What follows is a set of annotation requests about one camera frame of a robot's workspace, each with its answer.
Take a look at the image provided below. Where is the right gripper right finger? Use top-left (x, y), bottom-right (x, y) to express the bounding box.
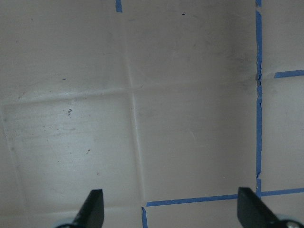
top-left (237, 187), bottom-right (285, 228)

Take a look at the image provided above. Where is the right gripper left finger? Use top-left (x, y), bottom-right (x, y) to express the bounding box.
top-left (72, 189), bottom-right (104, 228)

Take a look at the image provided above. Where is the brown paper table cover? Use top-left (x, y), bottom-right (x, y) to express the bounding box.
top-left (0, 0), bottom-right (304, 228)

